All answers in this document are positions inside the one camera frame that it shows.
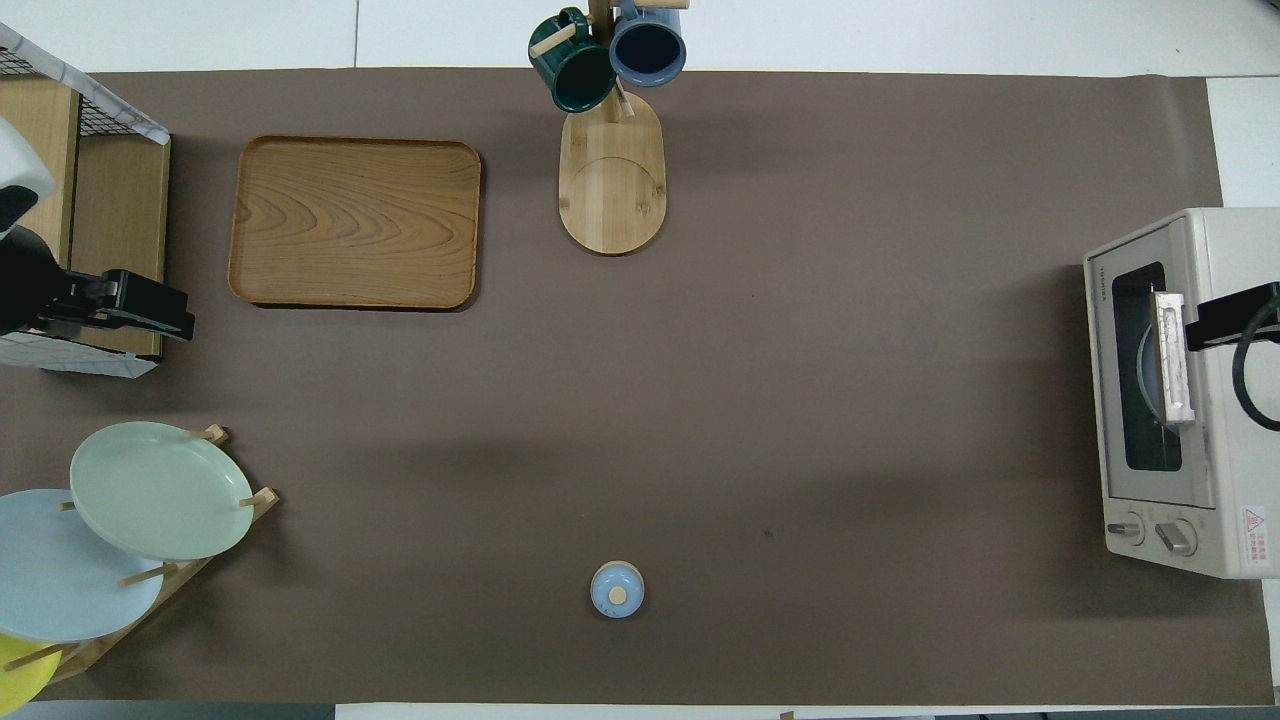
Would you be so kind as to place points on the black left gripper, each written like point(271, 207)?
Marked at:
point(25, 285)

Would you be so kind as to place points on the light blue serving plate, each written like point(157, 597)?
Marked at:
point(1150, 370)

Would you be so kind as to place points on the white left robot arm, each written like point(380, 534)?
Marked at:
point(20, 170)

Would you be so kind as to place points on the cream toaster oven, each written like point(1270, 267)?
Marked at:
point(1220, 470)

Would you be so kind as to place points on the wooden stepped shelf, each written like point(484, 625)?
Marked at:
point(120, 220)

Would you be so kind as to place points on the pale green plate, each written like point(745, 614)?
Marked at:
point(160, 490)

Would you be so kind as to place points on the rectangular wooden tray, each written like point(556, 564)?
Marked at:
point(355, 222)

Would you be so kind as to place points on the wooden plate rack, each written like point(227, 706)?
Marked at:
point(175, 590)

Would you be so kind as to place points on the light blue racked plate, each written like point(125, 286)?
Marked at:
point(60, 590)

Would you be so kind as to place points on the yellow plate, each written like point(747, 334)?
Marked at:
point(20, 680)

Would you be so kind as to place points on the wooden mug tree stand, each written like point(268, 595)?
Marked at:
point(612, 190)

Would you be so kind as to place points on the dark green mug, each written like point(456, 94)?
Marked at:
point(580, 75)

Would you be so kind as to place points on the brown table mat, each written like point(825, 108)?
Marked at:
point(700, 400)

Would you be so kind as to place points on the small blue lid wooden knob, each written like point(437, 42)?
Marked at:
point(617, 590)

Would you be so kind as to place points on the blue striped mug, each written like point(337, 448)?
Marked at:
point(648, 50)

